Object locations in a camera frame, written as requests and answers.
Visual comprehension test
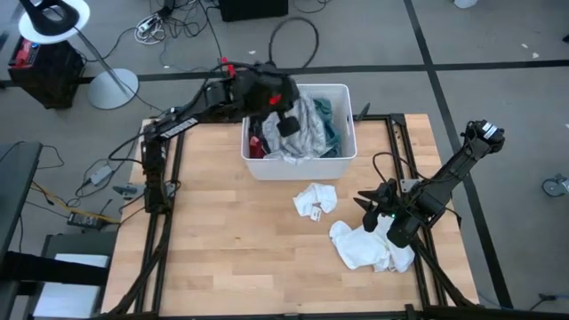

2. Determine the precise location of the black desk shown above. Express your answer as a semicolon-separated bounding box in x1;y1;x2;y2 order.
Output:
0;140;44;268

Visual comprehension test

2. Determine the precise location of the red black battery box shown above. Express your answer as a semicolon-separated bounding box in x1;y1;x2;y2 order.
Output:
15;38;40;67

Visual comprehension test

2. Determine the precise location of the black floor cable tangle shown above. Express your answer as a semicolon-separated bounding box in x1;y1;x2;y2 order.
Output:
150;0;226;75

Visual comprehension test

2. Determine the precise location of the white floor lamp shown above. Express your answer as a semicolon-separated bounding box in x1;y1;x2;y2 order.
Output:
18;0;140;111

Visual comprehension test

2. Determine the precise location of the black angled bracket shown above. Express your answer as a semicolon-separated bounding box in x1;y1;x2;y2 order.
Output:
355;101;373;122

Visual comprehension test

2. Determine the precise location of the grey caster wheel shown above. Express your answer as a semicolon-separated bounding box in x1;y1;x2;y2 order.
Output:
541;173;569;199

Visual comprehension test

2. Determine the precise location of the white plastic laundry bin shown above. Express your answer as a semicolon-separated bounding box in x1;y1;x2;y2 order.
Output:
240;83;358;181

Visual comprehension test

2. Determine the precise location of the white cable bundle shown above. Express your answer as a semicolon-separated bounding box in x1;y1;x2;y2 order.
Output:
134;12;168;45

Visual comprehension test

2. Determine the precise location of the black power adapter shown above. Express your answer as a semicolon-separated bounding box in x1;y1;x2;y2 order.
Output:
67;211;108;230

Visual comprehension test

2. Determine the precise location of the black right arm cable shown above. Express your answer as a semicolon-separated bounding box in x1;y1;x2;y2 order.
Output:
372;151;428;183

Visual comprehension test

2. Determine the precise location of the black storage crate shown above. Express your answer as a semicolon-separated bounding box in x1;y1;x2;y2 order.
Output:
8;37;86;110

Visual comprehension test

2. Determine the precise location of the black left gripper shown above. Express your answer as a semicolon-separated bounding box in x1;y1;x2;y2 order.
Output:
239;64;301;137

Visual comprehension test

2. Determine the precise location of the small white cloth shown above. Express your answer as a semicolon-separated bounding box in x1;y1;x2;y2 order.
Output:
292;181;338;222

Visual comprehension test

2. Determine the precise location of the grey white cabinet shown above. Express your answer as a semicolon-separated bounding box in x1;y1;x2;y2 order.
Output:
26;230;117;320

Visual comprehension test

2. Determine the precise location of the yellow cable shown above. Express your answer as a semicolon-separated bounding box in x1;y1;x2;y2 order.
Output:
30;180;121;223

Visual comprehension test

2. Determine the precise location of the black aluminium frame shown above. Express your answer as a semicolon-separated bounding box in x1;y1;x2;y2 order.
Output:
101;113;479;320

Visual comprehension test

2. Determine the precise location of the dark red sock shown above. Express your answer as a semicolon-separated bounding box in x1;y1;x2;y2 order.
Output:
248;135;268;160

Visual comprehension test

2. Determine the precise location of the white leaf print garment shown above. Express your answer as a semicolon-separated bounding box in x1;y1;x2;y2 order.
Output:
261;91;334;164

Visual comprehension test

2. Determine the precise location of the teal dotted shirt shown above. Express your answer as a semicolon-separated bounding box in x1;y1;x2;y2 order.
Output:
313;97;343;159

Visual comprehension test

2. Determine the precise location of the black garment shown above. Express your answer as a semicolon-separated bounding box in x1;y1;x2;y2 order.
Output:
247;116;272;156

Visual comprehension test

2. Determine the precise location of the plain white towel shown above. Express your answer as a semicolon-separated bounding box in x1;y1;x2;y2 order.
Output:
328;215;417;274

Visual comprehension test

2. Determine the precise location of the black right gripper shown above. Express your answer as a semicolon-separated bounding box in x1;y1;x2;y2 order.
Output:
354;179;428;248

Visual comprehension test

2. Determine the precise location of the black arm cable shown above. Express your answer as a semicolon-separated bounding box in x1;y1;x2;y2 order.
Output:
372;151;428;183
268;16;320;70

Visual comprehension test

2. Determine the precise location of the grey power adapter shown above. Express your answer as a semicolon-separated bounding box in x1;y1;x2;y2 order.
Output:
88;164;115;186

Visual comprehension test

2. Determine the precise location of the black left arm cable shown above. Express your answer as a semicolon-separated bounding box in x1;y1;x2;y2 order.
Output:
268;16;320;70

